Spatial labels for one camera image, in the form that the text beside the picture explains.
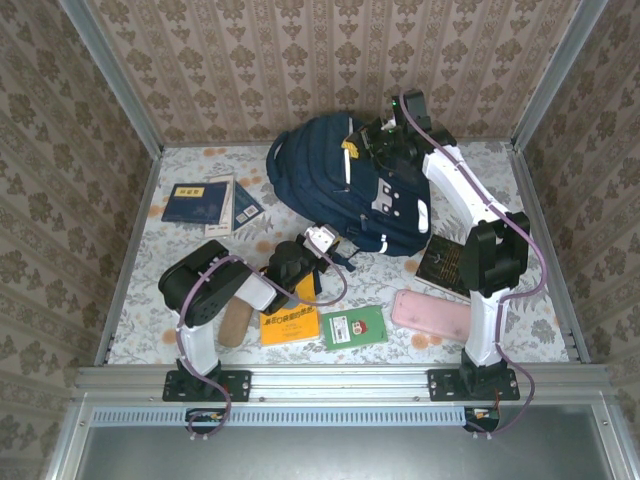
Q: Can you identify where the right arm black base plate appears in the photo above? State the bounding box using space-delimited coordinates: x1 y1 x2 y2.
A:
427 368 521 403

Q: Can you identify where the black connector with orange plug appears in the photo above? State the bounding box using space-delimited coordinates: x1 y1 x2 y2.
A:
463 406 501 434
185 407 227 436

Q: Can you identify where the navy book yellow label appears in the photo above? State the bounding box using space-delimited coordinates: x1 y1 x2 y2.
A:
160 181 230 225

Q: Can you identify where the long aluminium frame rail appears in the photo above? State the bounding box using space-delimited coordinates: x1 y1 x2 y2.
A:
74 363 612 404

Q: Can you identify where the black book gold print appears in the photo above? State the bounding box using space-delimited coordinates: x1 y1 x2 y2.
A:
413 233 476 301

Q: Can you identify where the green notebook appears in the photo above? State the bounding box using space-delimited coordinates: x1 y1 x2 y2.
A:
319 304 390 351

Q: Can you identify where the white book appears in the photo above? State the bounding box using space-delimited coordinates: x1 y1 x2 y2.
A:
203 173 237 239

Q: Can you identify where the blue book with barcode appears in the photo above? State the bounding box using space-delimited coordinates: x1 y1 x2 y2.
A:
230 179 266 232

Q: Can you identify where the pink pencil case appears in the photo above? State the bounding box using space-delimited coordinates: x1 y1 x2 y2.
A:
390 288 474 344

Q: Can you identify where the aluminium corner post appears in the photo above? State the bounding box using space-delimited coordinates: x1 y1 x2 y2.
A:
512 0 610 149
58 0 165 154

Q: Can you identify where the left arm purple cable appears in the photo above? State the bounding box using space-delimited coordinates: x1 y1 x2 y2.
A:
174 232 350 444

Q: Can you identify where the navy blue backpack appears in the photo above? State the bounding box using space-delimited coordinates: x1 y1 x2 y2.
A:
264 112 434 274

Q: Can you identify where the floral tablecloth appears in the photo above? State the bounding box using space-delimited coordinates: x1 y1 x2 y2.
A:
107 142 571 366

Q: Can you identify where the yellow cartoon book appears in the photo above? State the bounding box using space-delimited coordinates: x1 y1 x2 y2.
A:
258 269 322 348

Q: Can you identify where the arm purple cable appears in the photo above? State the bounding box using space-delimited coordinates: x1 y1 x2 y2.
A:
174 232 350 444
397 102 549 441

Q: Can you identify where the grey slotted cable duct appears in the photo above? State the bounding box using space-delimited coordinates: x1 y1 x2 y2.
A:
91 405 469 428

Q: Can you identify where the grey metal sheet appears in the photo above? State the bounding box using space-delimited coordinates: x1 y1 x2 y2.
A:
47 403 640 480

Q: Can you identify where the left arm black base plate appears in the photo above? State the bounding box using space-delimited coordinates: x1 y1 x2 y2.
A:
162 368 252 403

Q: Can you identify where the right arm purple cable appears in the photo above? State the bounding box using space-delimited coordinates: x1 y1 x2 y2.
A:
397 102 549 441

